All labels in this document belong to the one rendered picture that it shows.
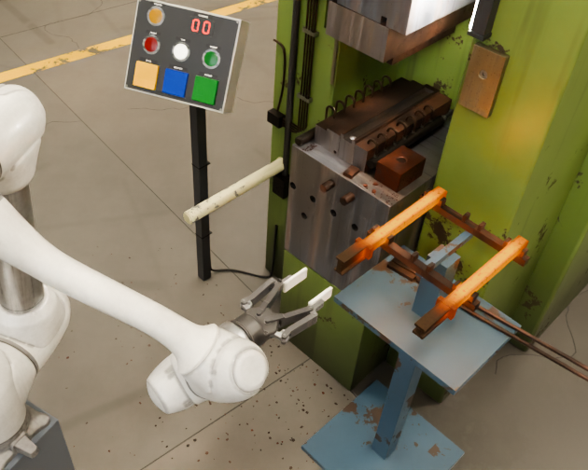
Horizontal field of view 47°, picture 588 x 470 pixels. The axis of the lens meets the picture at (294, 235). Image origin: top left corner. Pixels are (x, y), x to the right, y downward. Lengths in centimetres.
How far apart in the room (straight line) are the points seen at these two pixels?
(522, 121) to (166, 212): 187
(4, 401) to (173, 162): 204
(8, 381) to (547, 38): 142
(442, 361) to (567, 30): 82
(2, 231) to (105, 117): 265
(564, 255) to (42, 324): 169
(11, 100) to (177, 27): 91
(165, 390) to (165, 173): 222
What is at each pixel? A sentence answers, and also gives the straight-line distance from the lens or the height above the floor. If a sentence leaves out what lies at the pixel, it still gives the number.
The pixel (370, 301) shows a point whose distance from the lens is 181.
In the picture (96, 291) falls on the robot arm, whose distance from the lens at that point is 118.
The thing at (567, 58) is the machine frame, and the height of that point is 140.
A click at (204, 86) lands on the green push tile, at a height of 102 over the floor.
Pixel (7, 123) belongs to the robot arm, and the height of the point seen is 141.
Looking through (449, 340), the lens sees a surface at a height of 76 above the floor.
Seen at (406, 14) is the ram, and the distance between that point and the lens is 168.
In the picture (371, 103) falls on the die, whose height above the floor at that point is 98.
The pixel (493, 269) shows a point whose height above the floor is 103.
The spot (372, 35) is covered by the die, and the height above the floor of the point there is 133.
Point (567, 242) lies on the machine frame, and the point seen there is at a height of 59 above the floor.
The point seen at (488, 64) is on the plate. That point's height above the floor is 132.
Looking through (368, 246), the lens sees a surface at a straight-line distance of 156.
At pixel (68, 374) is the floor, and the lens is 264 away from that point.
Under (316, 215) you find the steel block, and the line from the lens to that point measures 210.
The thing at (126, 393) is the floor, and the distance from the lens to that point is 255.
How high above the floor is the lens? 212
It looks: 44 degrees down
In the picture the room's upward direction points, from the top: 5 degrees clockwise
